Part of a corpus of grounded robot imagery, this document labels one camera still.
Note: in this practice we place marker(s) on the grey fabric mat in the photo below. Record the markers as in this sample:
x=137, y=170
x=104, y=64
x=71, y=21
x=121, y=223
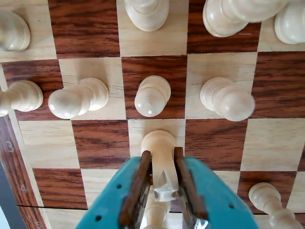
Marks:
x=7, y=202

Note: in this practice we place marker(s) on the white wooden pawn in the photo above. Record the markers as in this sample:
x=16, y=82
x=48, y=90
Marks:
x=269, y=202
x=152, y=97
x=226, y=100
x=23, y=97
x=76, y=100

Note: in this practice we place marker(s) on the white wooden bishop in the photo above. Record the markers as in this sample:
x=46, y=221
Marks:
x=155, y=214
x=147, y=14

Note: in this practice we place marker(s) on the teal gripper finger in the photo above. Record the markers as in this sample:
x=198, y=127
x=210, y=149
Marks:
x=221, y=202
x=107, y=202

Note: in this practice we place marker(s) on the white wooden rook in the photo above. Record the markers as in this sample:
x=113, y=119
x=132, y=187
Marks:
x=12, y=31

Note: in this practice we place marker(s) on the white wooden knight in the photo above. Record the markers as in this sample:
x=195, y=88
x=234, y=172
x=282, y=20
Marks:
x=160, y=152

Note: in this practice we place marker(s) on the wooden folding chessboard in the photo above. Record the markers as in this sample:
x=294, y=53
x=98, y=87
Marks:
x=95, y=143

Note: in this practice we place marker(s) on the white wooden king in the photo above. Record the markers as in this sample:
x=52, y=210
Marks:
x=226, y=19

